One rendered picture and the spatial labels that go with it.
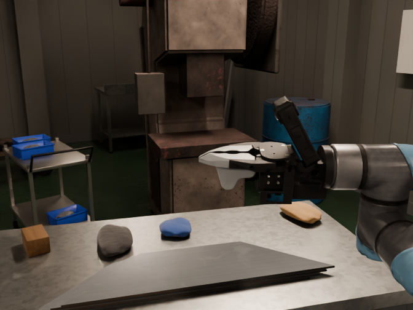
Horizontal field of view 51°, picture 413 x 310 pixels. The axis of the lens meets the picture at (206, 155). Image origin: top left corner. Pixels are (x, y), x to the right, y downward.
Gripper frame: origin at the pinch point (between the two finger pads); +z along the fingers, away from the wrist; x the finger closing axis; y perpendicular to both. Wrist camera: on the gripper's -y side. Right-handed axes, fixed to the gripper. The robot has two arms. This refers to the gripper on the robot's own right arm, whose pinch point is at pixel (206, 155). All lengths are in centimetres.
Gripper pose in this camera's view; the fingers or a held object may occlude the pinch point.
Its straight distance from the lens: 70.1
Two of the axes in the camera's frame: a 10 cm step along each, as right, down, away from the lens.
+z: -10.0, 0.0, 0.0
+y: 0.0, 9.2, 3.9
